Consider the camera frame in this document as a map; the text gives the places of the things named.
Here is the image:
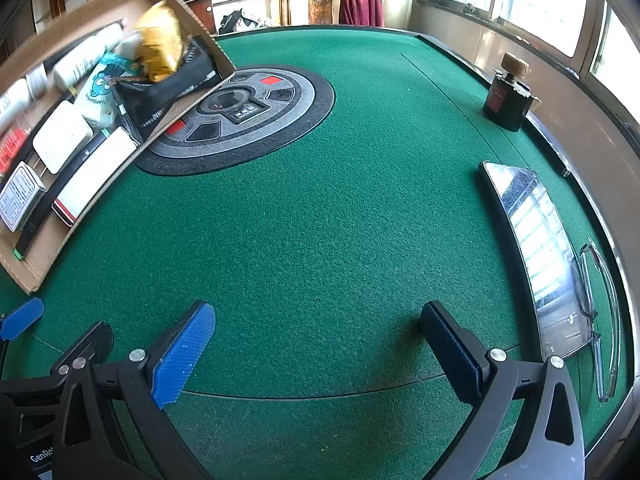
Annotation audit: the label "black marker green end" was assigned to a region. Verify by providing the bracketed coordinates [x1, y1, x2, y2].
[14, 130, 111, 261]

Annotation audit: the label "clear frame eyeglasses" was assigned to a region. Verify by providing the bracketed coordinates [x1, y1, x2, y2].
[570, 240, 623, 403]

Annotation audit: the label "black ink bottle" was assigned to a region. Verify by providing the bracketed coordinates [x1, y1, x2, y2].
[482, 52, 542, 133]

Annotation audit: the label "window with metal frame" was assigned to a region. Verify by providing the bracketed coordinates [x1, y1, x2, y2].
[417, 0, 640, 126]

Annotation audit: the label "red glue pack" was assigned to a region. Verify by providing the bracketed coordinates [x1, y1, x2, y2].
[0, 127, 27, 176]

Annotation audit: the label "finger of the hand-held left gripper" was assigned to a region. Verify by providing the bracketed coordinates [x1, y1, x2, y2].
[0, 296, 46, 342]
[50, 321, 115, 367]

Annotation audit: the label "glossy black smartphone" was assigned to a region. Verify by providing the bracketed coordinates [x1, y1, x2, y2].
[478, 161, 593, 360]

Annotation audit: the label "gold snack packet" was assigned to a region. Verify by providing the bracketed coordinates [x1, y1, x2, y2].
[132, 0, 187, 83]

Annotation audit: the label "pile of bags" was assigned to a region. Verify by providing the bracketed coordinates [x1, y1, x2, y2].
[218, 7, 276, 36]

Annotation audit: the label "round table control panel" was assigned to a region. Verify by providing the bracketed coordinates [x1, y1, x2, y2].
[136, 66, 335, 177]

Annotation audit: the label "white power adapter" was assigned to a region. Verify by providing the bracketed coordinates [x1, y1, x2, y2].
[32, 100, 94, 176]

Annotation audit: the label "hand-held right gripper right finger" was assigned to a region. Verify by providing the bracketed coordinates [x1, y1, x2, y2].
[420, 300, 586, 480]

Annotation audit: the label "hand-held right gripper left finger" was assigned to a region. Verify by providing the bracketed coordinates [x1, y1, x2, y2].
[50, 301, 217, 480]

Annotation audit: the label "black snack bag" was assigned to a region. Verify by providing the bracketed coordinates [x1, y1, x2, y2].
[114, 35, 223, 143]

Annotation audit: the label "small white carton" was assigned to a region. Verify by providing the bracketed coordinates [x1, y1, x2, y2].
[0, 161, 47, 233]

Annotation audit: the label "shallow cardboard box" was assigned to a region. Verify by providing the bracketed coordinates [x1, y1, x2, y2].
[0, 0, 236, 295]

